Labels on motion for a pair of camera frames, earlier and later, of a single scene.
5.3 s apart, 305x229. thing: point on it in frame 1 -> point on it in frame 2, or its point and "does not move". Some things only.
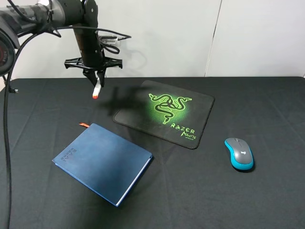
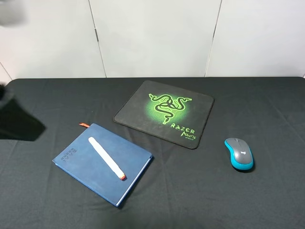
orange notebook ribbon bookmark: (83, 124) does not move
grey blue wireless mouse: (241, 155) does not move
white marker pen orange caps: (97, 89) -> (120, 175)
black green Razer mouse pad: (175, 113) does not move
